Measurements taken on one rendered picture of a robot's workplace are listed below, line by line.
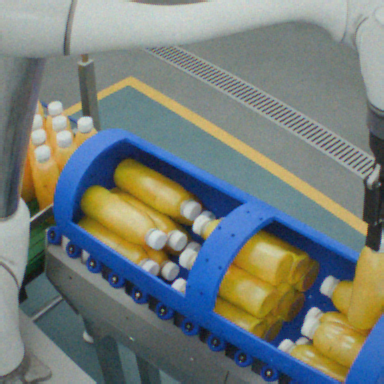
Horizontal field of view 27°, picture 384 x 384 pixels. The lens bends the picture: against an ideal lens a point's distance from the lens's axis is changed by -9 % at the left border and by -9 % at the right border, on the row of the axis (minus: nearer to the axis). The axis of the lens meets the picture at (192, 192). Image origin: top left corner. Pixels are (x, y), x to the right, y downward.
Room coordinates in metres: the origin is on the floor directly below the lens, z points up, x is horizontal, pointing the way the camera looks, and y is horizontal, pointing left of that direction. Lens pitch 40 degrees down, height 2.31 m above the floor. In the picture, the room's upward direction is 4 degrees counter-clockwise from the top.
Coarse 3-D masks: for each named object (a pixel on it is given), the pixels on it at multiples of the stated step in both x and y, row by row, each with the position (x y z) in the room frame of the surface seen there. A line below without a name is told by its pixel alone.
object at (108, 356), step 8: (96, 328) 1.47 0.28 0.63; (96, 336) 1.45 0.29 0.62; (104, 336) 1.44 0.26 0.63; (96, 344) 1.46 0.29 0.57; (104, 344) 1.44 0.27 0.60; (112, 344) 1.46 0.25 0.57; (96, 352) 1.47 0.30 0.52; (104, 352) 1.44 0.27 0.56; (112, 352) 1.45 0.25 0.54; (104, 360) 1.44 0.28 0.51; (112, 360) 1.45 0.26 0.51; (120, 360) 1.47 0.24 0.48; (104, 368) 1.45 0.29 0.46; (112, 368) 1.44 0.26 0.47; (120, 368) 1.46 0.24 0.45; (104, 376) 1.46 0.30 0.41; (112, 376) 1.44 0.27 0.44; (120, 376) 1.46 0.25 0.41
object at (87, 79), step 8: (80, 64) 2.08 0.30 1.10; (88, 64) 2.07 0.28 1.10; (80, 72) 2.08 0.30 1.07; (88, 72) 2.07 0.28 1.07; (80, 80) 2.08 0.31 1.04; (88, 80) 2.07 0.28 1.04; (80, 88) 2.09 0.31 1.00; (88, 88) 2.07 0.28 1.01; (88, 96) 2.06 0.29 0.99; (96, 96) 2.09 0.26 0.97; (88, 104) 2.06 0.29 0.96; (96, 104) 2.08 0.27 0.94; (88, 112) 2.07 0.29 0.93; (96, 112) 2.08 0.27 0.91; (96, 120) 2.08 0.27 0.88; (96, 128) 2.08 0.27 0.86
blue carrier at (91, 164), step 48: (96, 144) 1.48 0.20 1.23; (144, 144) 1.49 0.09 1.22; (192, 192) 1.49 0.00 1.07; (240, 192) 1.31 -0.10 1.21; (96, 240) 1.31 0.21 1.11; (240, 240) 1.16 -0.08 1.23; (288, 240) 1.30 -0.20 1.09; (144, 288) 1.22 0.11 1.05; (192, 288) 1.12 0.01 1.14; (240, 336) 1.03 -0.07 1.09; (288, 336) 1.13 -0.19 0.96
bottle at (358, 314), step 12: (372, 252) 0.97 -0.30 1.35; (360, 264) 0.97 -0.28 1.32; (372, 264) 0.95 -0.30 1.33; (360, 276) 0.96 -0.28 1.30; (372, 276) 0.94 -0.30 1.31; (360, 288) 0.96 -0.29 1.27; (372, 288) 0.94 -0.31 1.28; (360, 300) 0.95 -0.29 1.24; (372, 300) 0.94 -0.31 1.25; (348, 312) 0.98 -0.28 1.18; (360, 312) 0.95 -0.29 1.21; (372, 312) 0.94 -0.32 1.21; (360, 324) 0.95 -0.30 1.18; (372, 324) 0.94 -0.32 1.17
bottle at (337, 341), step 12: (324, 324) 0.99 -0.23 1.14; (336, 324) 0.98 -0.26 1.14; (312, 336) 0.99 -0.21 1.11; (324, 336) 0.96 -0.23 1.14; (336, 336) 0.95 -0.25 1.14; (348, 336) 0.95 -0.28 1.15; (360, 336) 0.94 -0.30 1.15; (324, 348) 0.95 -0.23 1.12; (336, 348) 0.93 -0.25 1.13; (348, 348) 0.92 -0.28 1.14; (360, 348) 0.91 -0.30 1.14; (336, 360) 0.92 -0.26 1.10; (348, 360) 0.90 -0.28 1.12
